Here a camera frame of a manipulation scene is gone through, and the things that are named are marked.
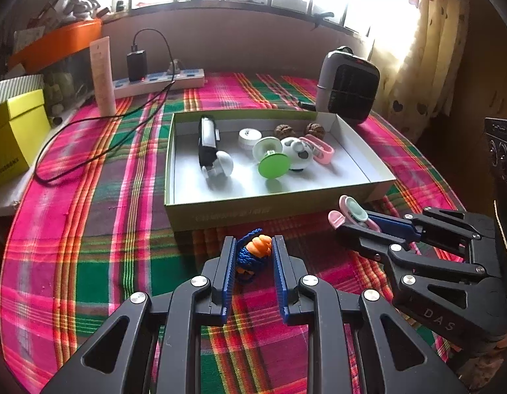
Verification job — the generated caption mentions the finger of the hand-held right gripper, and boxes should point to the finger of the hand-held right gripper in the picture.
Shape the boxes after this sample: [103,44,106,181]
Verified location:
[362,206,496,255]
[335,219,498,313]

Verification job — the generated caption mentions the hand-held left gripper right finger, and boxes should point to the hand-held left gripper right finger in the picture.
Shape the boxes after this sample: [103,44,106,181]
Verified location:
[272,235,470,394]

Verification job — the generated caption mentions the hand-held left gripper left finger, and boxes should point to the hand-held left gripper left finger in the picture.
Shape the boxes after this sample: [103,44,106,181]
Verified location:
[40,236,238,394]

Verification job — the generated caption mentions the pink clip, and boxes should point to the pink clip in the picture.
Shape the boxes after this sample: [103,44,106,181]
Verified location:
[328,195,381,232]

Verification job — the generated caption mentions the blue and orange rope keychain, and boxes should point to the blue and orange rope keychain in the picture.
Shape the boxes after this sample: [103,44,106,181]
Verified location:
[235,230,274,284]

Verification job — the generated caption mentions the green cardboard box tray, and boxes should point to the green cardboard box tray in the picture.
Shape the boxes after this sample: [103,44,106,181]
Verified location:
[164,109,397,230]

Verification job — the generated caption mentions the pink loop holder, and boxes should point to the pink loop holder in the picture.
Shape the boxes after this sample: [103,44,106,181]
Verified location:
[299,134,334,165]

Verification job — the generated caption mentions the white round toy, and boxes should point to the white round toy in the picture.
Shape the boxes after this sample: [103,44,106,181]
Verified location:
[280,137,313,172]

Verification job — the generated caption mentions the green and white spool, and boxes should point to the green and white spool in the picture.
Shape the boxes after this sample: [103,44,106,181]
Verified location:
[252,136,290,180]

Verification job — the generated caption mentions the white mushroom-shaped knob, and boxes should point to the white mushroom-shaped knob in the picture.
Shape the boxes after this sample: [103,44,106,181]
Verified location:
[202,150,234,181]

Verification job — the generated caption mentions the black rectangular stapler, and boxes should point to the black rectangular stapler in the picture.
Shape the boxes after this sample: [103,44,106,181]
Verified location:
[198,115,219,173]

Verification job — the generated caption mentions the small white jar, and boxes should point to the small white jar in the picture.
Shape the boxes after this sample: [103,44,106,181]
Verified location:
[238,128,262,150]

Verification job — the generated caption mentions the black speaker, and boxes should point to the black speaker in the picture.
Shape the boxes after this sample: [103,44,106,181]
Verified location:
[483,118,507,185]

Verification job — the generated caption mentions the pink green plaid tablecloth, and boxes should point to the pink green plaid tablecloth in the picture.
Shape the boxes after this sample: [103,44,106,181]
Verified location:
[1,72,463,394]

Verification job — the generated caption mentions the grey space heater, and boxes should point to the grey space heater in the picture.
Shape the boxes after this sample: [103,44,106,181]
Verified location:
[315,46,380,126]

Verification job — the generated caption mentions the cream heart print curtain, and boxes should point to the cream heart print curtain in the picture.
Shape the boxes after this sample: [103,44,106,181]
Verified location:
[368,0,470,140]

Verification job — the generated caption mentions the brown wooden cabinet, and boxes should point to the brown wooden cabinet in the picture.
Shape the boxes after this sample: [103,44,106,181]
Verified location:
[442,0,507,132]

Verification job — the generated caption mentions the white power strip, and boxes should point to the white power strip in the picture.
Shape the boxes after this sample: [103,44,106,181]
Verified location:
[113,69,205,99]

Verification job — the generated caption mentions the black charger adapter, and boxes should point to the black charger adapter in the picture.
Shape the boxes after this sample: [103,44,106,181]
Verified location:
[127,50,148,83]

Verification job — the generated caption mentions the white shelf board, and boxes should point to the white shelf board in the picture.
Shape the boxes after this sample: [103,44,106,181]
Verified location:
[0,164,36,217]

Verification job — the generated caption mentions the pale pink cosmetic tube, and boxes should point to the pale pink cosmetic tube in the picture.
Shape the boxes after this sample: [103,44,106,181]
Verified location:
[90,36,116,116]

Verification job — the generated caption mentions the yellow cardboard box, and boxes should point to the yellow cardboard box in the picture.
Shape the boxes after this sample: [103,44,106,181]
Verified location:
[0,89,52,191]

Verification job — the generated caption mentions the striped white box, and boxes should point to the striped white box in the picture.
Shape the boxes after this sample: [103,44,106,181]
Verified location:
[0,75,44,109]

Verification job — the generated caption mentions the orange lidded storage bin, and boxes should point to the orange lidded storage bin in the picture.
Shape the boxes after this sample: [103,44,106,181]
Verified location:
[8,18,103,103]

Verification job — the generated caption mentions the black charger cable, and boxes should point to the black charger cable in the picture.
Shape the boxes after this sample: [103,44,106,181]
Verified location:
[34,29,176,185]

